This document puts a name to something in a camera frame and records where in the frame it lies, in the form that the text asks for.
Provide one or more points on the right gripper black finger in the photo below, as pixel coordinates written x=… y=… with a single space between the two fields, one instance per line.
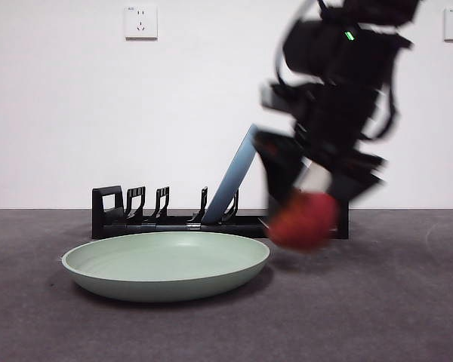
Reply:
x=281 y=162
x=356 y=175

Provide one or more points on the red yellow apple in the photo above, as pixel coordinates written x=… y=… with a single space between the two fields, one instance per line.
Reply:
x=306 y=222

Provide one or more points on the green plate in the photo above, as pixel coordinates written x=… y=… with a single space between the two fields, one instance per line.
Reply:
x=166 y=264

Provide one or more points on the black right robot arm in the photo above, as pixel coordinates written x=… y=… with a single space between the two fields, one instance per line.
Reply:
x=343 y=75

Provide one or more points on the beige plate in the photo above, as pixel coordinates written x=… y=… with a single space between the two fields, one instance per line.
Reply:
x=317 y=177

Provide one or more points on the blue plate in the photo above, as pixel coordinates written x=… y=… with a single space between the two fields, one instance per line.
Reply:
x=234 y=173

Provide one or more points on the black plate rack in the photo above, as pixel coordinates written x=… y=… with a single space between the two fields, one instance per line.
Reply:
x=109 y=226

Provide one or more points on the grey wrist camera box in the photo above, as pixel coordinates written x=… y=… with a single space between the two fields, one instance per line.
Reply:
x=275 y=98

